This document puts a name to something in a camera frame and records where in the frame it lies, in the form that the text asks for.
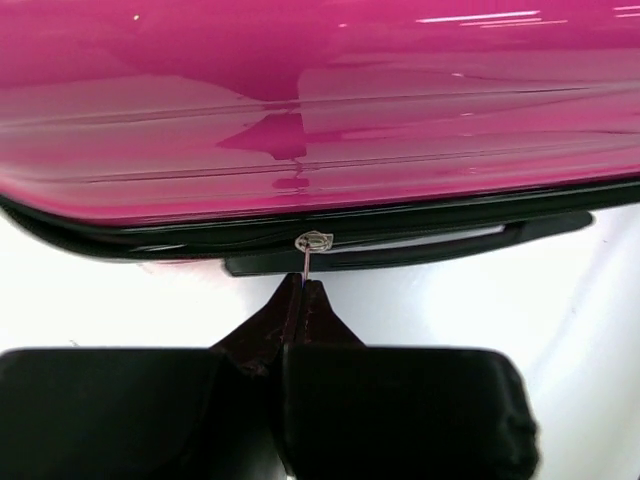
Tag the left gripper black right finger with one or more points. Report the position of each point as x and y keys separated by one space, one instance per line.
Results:
x=352 y=411

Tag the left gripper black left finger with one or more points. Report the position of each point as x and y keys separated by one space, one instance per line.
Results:
x=152 y=413

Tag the pink hard-shell suitcase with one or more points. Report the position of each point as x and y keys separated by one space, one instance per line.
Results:
x=394 y=132

